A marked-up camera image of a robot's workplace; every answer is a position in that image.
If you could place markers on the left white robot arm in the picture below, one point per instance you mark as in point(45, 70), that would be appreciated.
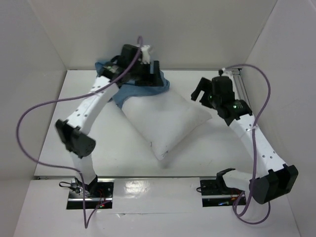
point(74, 131)

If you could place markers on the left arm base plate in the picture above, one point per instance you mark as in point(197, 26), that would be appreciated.
point(102, 195)

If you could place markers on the aluminium rail frame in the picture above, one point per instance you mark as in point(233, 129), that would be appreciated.
point(241, 91)

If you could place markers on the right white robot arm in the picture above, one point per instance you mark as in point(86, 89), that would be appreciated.
point(272, 177)

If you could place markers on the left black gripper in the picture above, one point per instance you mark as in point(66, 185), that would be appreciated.
point(150, 79)

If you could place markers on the blue pillowcase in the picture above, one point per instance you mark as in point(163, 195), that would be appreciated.
point(128, 90)

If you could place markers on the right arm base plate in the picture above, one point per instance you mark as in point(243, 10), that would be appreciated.
point(214, 196)

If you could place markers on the white pillow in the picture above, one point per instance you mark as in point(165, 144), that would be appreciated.
point(164, 120)

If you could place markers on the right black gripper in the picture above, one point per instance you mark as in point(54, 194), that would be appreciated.
point(206, 89)

